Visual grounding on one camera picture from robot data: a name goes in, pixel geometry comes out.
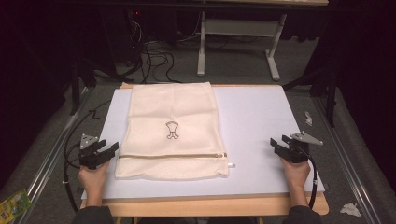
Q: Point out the person's left hand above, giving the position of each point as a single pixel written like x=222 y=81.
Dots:
x=93 y=179

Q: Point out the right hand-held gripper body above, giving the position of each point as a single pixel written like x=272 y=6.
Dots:
x=299 y=152

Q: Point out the green and yellow packet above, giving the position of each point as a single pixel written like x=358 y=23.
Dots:
x=14 y=207

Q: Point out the crumpled white paper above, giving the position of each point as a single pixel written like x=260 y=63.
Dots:
x=350 y=209

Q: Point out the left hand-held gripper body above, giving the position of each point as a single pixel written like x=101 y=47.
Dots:
x=88 y=157

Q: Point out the person's right hand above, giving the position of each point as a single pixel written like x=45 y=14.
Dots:
x=297 y=174

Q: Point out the wooden table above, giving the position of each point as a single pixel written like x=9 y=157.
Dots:
x=202 y=207

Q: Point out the cream mesh laundry bag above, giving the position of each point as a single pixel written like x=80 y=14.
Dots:
x=171 y=105

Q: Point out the white desk frame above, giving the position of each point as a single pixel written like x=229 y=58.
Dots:
x=243 y=27

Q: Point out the dark curtain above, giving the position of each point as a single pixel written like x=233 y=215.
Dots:
x=31 y=62
x=367 y=62

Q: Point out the black stand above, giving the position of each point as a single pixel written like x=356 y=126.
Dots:
x=331 y=93
x=74 y=90

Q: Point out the dark box with red light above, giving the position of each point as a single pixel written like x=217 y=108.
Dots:
x=124 y=37

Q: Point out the small white scrap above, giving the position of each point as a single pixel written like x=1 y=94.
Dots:
x=308 y=118

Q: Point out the white board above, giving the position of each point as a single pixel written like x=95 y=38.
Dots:
x=255 y=118

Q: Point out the metal floor rail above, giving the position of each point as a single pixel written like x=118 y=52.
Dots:
x=345 y=168
x=45 y=163

